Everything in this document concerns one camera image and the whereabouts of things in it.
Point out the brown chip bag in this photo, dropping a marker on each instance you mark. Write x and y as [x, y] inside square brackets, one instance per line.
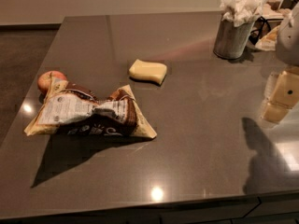
[74, 110]

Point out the yellow sponge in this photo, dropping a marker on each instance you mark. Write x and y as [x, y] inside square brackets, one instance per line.
[148, 71]

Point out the white crumpled paper towels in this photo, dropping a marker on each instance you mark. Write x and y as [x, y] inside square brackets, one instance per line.
[239, 12]

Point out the red apple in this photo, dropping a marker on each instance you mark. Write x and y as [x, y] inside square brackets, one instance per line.
[44, 81]

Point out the grey metal can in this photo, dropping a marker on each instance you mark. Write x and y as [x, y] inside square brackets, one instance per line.
[230, 40]

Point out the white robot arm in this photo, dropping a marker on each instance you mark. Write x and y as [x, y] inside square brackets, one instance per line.
[287, 47]

